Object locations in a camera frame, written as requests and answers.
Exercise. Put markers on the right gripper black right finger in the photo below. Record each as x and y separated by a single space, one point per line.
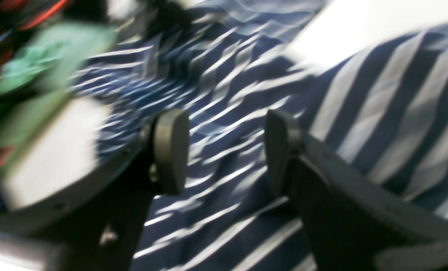
350 223

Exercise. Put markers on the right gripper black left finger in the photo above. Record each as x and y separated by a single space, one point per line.
95 223

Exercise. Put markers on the navy white striped t-shirt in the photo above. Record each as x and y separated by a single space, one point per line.
383 109

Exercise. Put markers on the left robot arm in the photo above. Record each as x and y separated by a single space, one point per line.
42 42

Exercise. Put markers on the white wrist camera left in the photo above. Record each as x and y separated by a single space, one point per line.
61 155

